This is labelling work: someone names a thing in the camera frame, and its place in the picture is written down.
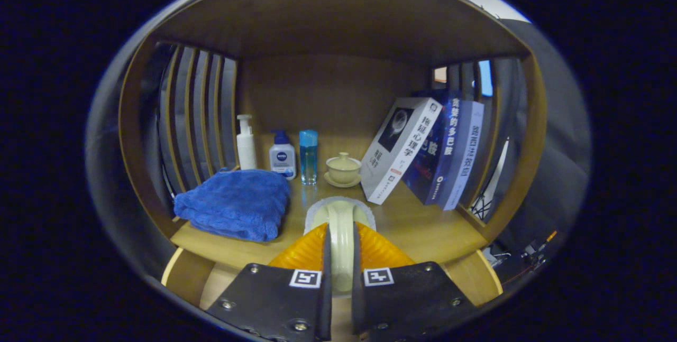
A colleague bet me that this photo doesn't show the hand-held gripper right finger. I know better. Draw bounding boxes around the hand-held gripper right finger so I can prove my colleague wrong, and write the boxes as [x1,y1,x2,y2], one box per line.
[351,221,479,342]

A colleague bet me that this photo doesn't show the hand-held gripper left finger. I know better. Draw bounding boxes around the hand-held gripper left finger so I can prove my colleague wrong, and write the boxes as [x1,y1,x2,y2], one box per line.
[205,223,333,342]

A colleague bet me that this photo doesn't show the cream scrub brush with handle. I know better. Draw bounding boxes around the cream scrub brush with handle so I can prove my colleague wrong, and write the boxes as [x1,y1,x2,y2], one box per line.
[304,198,377,295]

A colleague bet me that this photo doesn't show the wooden drawer with black knob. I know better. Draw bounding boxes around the wooden drawer with black knob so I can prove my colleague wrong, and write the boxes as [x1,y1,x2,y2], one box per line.
[161,247,503,340]

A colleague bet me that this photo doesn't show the wooden countertop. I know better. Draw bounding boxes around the wooden countertop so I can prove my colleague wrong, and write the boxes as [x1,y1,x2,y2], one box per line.
[170,175,490,271]

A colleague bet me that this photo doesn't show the wooden cabinet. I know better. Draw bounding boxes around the wooden cabinet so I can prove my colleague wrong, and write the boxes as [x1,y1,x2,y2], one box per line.
[117,0,548,311]

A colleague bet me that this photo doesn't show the cream lidded teacup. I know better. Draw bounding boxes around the cream lidded teacup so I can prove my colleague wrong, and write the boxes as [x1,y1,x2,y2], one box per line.
[324,152,363,188]

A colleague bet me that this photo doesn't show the blue folded towel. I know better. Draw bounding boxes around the blue folded towel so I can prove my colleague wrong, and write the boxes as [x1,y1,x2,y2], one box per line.
[173,169,291,242]

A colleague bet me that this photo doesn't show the blue glass bottle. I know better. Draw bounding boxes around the blue glass bottle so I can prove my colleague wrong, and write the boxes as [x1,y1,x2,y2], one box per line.
[299,130,319,186]

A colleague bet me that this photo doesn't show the white bottle with blue cap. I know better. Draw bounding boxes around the white bottle with blue cap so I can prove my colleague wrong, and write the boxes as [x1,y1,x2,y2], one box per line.
[269,130,297,181]

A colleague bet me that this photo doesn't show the white book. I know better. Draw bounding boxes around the white book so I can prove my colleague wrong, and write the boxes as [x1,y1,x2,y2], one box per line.
[360,97,444,206]

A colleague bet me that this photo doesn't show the black backdrop stand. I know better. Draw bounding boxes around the black backdrop stand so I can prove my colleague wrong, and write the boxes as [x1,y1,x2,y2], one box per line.
[471,138,511,221]

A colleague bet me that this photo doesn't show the dark blue book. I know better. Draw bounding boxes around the dark blue book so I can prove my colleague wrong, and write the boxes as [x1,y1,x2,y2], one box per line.
[403,88,471,206]

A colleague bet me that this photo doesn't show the white pump bottle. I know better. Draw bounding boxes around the white pump bottle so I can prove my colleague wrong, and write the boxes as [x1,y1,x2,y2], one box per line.
[236,114,258,171]

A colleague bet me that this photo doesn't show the black device with orange tip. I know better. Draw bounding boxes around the black device with orange tip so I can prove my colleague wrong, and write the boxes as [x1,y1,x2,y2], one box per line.
[484,230,559,284]

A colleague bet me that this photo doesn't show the pale blue book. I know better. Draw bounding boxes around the pale blue book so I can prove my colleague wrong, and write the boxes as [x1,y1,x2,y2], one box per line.
[437,100,485,211]

